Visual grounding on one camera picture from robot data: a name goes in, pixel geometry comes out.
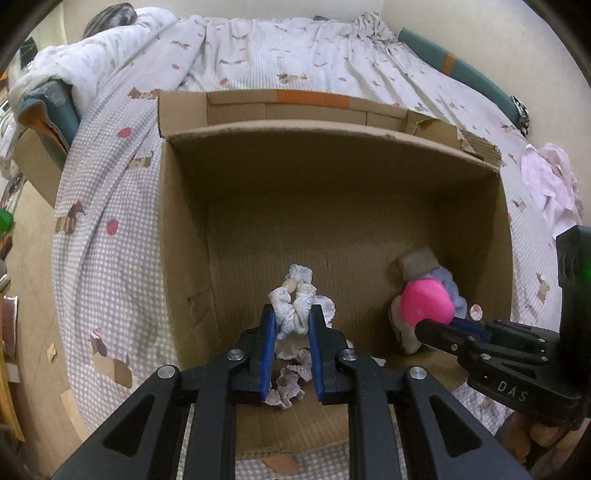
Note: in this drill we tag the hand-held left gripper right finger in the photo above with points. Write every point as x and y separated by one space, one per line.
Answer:
316 355

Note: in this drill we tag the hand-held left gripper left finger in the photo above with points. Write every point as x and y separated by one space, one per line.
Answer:
268 355

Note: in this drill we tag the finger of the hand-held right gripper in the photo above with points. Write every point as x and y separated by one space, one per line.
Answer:
468 325
443 339

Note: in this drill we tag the white soft ball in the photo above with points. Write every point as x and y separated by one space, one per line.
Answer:
408 337

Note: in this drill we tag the light blue plush toy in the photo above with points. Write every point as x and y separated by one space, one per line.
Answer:
455 293

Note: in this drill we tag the grey lace scrunchie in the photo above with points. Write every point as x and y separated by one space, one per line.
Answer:
291 383

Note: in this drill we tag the white lace scrunchie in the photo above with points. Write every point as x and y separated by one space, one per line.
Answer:
295 304

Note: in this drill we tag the brown foam block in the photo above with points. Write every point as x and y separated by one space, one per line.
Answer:
418 263

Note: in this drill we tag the cardboard box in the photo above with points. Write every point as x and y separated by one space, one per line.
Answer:
323 207
39 166

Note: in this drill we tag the person's right hand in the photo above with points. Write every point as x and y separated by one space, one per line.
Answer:
547 434

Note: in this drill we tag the tan paper scrap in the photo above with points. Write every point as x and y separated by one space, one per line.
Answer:
281 464
52 353

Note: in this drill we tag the pink crumpled cloth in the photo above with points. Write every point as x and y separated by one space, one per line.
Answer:
549 184

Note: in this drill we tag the black and white checked item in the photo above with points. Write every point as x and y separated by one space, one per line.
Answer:
519 113

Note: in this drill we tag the checked printed bedsheet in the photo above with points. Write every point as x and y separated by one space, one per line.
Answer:
115 184

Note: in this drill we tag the teal cushion with orange stripe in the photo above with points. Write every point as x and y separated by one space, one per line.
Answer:
471 76

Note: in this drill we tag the cardboard box beside bed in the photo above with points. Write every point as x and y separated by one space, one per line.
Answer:
39 166

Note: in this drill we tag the white printed duvet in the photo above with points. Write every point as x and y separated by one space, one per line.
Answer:
92 60

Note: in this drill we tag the grey striped pillow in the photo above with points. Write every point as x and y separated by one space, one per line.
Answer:
113 14

